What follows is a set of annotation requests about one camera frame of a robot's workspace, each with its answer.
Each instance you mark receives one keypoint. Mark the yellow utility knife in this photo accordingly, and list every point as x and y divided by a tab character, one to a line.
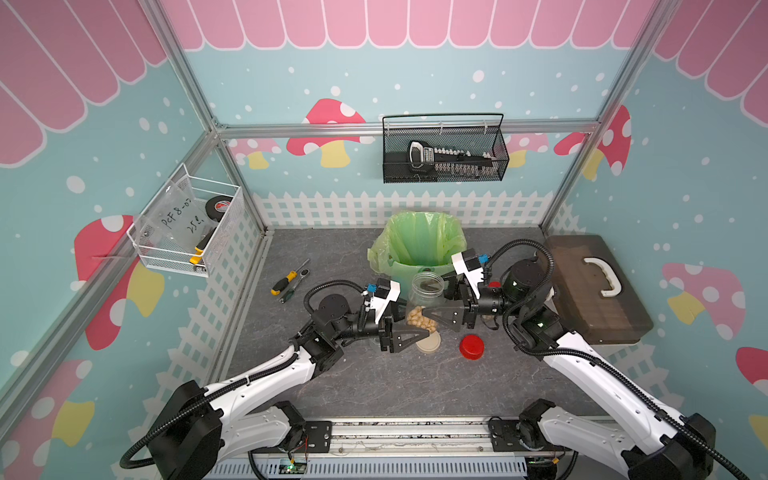
197	258

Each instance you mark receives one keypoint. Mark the clear wall bin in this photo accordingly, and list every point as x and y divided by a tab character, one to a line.
167	231

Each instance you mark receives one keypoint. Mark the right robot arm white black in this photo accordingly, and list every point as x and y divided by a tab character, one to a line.
649	440

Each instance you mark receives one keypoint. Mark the brown lidded tool box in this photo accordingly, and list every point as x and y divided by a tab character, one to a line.
592	294

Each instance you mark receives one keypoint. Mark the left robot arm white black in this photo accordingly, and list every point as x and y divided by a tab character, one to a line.
200	426

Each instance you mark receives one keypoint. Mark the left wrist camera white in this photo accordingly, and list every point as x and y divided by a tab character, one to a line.
379	296

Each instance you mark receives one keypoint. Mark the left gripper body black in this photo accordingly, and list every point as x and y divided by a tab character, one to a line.
363	325

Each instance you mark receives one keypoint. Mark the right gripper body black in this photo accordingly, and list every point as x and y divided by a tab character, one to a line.
494	302

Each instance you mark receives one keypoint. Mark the beige jar lid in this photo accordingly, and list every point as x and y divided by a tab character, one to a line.
431	344

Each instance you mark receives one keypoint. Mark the black tape roll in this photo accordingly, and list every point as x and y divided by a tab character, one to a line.
217	206

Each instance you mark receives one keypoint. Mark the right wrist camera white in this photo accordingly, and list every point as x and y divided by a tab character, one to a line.
472	266

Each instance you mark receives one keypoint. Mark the black wire mesh basket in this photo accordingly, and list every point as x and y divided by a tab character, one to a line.
475	132

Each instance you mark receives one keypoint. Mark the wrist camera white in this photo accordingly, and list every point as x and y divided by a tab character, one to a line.
472	266
379	296

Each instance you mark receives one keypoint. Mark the socket wrench set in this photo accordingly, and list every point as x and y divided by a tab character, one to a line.
424	159

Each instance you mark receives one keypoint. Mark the green plastic bin liner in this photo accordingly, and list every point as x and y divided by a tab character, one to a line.
409	237

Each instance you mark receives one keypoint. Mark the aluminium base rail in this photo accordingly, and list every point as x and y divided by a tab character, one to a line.
433	448

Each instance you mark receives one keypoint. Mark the yellow black screwdriver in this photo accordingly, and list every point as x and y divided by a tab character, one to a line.
285	281

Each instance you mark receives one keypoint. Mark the green trash bin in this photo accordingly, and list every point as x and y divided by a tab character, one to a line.
404	273

